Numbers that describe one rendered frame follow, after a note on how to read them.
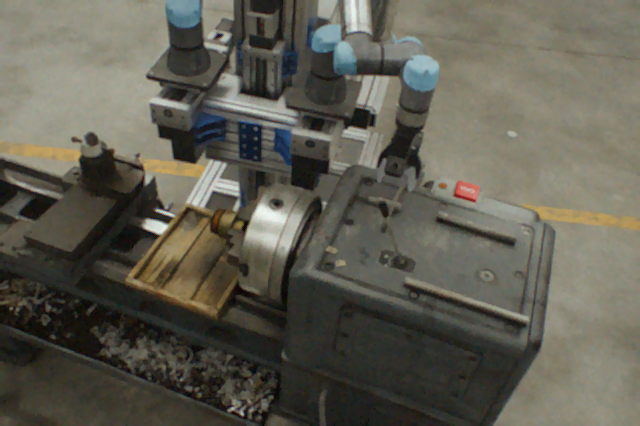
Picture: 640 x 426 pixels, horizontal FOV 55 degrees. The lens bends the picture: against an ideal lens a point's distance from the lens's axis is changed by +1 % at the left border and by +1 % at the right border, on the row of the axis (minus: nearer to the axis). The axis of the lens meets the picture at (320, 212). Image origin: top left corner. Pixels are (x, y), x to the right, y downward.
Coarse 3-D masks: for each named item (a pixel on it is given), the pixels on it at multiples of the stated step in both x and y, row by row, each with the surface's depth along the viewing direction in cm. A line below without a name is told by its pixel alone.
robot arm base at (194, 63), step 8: (176, 48) 203; (184, 48) 202; (192, 48) 203; (200, 48) 205; (168, 56) 208; (176, 56) 205; (184, 56) 204; (192, 56) 205; (200, 56) 206; (208, 56) 211; (168, 64) 208; (176, 64) 206; (184, 64) 205; (192, 64) 206; (200, 64) 207; (208, 64) 211; (176, 72) 207; (184, 72) 207; (192, 72) 207; (200, 72) 209
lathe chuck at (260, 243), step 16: (272, 192) 160; (288, 192) 162; (304, 192) 164; (256, 208) 156; (272, 208) 156; (288, 208) 156; (256, 224) 155; (272, 224) 154; (256, 240) 154; (272, 240) 153; (240, 256) 156; (256, 256) 154; (272, 256) 153; (256, 272) 156; (256, 288) 161
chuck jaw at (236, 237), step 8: (232, 232) 166; (240, 232) 167; (232, 240) 164; (240, 240) 164; (232, 248) 161; (240, 248) 161; (232, 256) 159; (232, 264) 161; (240, 264) 158; (240, 272) 159; (248, 272) 158
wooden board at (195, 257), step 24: (192, 216) 200; (168, 240) 192; (192, 240) 193; (216, 240) 193; (144, 264) 183; (168, 264) 185; (192, 264) 186; (216, 264) 186; (144, 288) 176; (168, 288) 179; (192, 288) 179; (216, 288) 180; (216, 312) 172
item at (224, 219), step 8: (216, 216) 169; (224, 216) 169; (232, 216) 169; (216, 224) 169; (224, 224) 168; (232, 224) 168; (240, 224) 169; (248, 224) 173; (216, 232) 171; (224, 232) 168
